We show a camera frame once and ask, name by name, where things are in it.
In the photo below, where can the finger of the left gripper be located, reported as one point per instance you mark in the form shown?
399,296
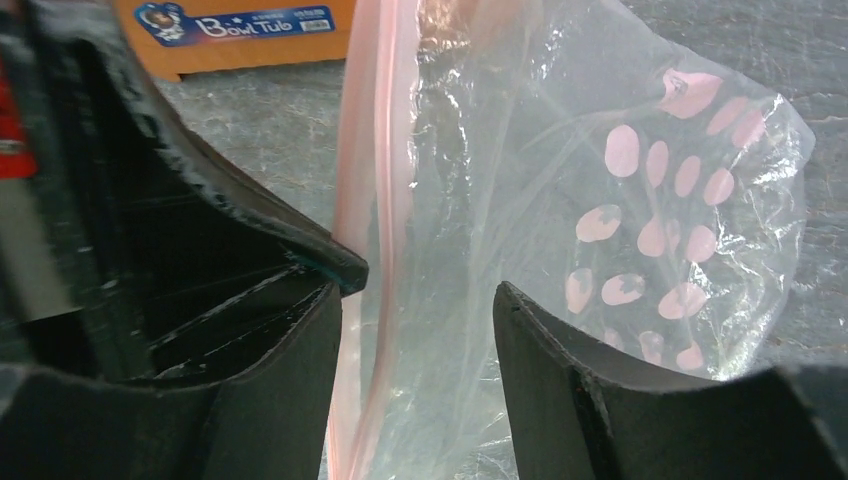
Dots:
216,270

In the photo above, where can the orange plastic tub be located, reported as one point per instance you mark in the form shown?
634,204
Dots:
173,39

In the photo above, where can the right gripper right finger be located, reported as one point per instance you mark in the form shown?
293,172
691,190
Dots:
581,409

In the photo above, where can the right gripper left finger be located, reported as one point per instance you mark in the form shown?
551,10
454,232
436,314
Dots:
264,419

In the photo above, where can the clear zip top bag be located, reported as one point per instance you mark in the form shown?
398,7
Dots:
642,193

